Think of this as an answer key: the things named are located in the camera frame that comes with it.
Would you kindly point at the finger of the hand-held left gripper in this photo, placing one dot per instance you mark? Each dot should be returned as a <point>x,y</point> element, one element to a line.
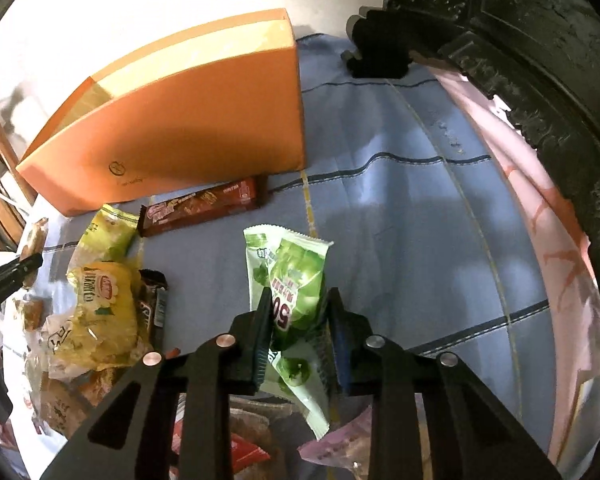
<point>5,277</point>

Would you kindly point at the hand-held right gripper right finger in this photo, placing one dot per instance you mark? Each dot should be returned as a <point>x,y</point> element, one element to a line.
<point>340,347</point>

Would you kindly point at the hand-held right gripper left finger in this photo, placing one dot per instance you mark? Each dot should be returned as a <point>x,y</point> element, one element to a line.
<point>261,342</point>

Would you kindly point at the green snack packet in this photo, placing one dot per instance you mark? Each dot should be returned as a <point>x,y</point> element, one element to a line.
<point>295,270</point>

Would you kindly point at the red snack packet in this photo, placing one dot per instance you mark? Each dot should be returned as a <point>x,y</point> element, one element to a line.
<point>240,452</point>

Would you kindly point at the clear bag of biscuits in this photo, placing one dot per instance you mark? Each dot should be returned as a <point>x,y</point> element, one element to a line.
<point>60,390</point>

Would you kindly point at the orange cardboard box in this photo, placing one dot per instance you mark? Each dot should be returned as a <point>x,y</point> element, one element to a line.
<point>180,125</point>

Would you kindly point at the pink snack packet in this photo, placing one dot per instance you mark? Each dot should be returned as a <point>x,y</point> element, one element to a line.
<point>337,440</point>

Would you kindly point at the yellow snack packet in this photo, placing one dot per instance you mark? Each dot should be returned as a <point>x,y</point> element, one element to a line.
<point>100,310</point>

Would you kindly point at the yellow-green snack packet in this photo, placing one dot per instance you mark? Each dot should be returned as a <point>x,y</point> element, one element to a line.
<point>105,235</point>

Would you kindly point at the dark chocolate bar wrapper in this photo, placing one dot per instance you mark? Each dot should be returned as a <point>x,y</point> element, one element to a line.
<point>152,305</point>

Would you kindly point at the blue checked cloth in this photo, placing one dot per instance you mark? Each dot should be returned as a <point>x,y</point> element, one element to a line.
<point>405,220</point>

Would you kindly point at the brown chocolate biscuit packet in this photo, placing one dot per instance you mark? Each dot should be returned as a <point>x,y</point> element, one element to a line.
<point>200,205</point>

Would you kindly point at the pink cloth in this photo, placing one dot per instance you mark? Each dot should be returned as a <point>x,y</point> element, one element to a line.
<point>545,240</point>

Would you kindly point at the dark carved wooden furniture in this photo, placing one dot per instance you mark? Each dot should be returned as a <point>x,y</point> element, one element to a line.
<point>540,60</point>

